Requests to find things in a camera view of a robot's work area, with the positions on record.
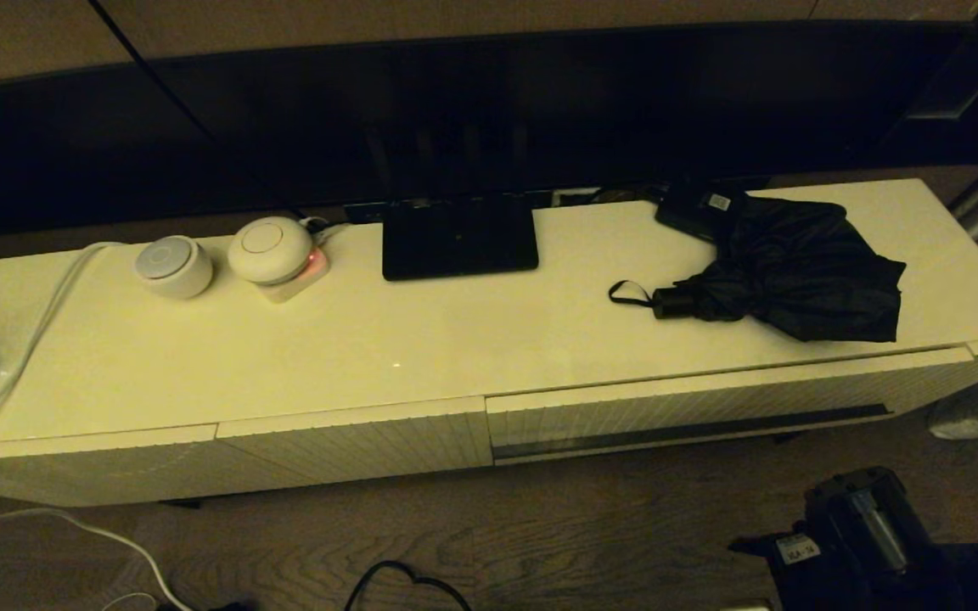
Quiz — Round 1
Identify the black floor cable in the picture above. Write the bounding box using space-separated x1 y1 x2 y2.
343 560 473 611

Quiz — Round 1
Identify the white ribbed cabinet door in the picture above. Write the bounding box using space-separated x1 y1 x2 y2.
0 424 220 508
216 397 494 493

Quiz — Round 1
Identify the thin black wall cable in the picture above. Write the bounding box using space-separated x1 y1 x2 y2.
88 0 307 217

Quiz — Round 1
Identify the white TV cabinet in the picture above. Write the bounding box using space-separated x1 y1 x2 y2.
0 178 978 510

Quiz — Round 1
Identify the black coiled cable with plug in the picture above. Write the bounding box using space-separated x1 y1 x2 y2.
158 598 256 611

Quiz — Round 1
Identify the black flat television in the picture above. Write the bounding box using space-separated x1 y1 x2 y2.
0 21 978 238

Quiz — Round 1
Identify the black television base plate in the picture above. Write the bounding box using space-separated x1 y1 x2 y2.
382 195 539 282

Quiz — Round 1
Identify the white cabinet drawer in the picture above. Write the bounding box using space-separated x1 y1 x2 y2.
486 346 978 466

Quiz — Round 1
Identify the white power strip red light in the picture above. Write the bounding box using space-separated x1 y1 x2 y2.
260 246 331 304

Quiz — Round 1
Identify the black umbrella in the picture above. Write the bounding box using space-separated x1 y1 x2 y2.
608 197 908 343

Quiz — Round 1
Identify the thick white power cable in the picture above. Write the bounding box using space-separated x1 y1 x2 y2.
0 242 193 611

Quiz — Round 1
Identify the white round dome device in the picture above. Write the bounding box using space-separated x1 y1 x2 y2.
228 216 314 286

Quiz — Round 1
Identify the black box with white label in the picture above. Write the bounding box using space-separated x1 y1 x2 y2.
655 182 745 243

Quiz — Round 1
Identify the white speaker with grey top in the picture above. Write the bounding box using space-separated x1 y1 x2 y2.
134 236 214 300

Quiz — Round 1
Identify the thin white cable loop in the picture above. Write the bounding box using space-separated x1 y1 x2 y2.
98 591 159 611

